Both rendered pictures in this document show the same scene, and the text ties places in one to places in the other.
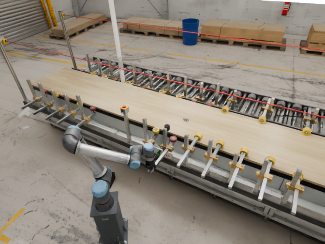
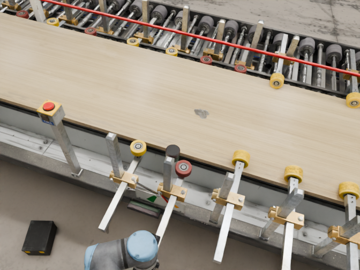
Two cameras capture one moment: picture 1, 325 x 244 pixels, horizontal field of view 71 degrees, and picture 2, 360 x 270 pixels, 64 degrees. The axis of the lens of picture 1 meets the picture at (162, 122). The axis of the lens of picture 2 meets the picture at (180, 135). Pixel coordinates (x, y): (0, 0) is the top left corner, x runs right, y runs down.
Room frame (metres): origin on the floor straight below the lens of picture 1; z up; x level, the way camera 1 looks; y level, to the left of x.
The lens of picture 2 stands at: (1.22, 0.13, 2.10)
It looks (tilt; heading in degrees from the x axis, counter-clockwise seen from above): 52 degrees down; 343
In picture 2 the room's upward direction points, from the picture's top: 5 degrees clockwise
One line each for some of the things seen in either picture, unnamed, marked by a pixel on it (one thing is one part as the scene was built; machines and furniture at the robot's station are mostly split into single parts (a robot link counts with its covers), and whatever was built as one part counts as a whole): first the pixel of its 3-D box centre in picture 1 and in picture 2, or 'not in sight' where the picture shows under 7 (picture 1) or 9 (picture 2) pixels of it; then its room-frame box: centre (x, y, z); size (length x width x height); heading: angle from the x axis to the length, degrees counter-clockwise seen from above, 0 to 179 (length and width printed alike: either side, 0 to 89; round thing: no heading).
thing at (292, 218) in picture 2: (211, 157); (285, 217); (1.57, -0.47, 0.95); 0.14 x 0.06 x 0.05; 59
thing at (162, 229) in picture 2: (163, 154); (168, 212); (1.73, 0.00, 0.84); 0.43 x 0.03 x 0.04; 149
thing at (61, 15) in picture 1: (70, 44); not in sight; (4.12, 1.59, 1.25); 0.15 x 0.08 x 1.10; 59
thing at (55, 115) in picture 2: (124, 110); (51, 113); (2.11, 0.41, 1.18); 0.07 x 0.07 x 0.08; 59
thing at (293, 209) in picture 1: (295, 195); not in sight; (1.10, -1.08, 0.95); 0.37 x 0.03 x 0.03; 149
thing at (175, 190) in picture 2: (167, 147); (172, 190); (1.83, -0.04, 0.85); 0.14 x 0.06 x 0.05; 59
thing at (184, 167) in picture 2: (173, 141); (182, 172); (1.92, -0.11, 0.85); 0.08 x 0.08 x 0.11
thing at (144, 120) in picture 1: (146, 134); (117, 166); (1.97, 0.19, 0.92); 0.04 x 0.04 x 0.48; 59
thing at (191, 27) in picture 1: (190, 31); not in sight; (7.54, -1.02, 0.36); 0.59 x 0.57 x 0.73; 154
